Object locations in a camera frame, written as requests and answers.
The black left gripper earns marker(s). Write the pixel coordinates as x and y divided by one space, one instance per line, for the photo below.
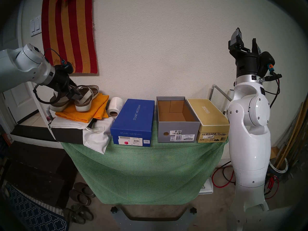
61 80

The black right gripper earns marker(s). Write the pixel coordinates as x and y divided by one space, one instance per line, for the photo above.
247 64

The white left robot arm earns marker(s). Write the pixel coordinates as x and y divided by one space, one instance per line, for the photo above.
21 64

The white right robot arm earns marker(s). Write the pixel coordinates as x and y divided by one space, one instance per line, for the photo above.
250 141

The grey robot base platform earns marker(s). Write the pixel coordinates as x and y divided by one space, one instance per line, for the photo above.
154 224

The dark flat box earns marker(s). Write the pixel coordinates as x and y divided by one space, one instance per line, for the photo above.
31 135

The blue shoe box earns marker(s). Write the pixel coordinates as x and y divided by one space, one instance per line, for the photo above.
134 119

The gold shoe box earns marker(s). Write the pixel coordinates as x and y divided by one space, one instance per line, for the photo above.
209 115

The olive clog shoe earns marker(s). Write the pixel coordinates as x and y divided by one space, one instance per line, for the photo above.
84 189
80 197

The grey open shoe box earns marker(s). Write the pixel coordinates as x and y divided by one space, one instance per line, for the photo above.
178 131

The brown cardboard box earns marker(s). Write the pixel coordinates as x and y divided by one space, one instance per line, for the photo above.
274 153

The orange towel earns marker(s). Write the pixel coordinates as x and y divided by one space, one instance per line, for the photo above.
91 110

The white toilet paper roll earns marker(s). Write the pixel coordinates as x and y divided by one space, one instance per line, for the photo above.
116 105

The white cloth bag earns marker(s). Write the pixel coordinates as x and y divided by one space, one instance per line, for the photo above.
98 139

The red yellow striped flag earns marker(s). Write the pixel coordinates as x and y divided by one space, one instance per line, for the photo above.
69 33

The dark wooden chest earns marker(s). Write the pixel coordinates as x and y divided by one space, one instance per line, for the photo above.
36 172

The brown wooden board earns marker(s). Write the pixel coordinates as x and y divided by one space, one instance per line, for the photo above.
302 127

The light wooden board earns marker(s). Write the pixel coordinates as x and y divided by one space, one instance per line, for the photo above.
292 134

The green checked tablecloth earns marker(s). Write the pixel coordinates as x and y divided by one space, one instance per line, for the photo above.
144 170

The black base knob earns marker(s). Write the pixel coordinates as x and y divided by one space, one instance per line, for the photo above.
114 209
193 211

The blue patterned rug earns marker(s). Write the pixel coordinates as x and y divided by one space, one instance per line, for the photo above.
33 213

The white flat scale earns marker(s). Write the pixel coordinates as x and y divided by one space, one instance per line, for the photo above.
206 186

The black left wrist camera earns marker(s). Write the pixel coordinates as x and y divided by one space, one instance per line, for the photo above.
67 67

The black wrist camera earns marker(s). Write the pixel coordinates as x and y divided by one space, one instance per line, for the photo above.
266 62
67 67

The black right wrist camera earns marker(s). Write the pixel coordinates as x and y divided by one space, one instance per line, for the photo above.
266 62

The white door with frame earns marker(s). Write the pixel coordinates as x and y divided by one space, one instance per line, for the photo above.
16 105

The white light switch plate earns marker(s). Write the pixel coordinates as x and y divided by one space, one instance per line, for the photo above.
35 26

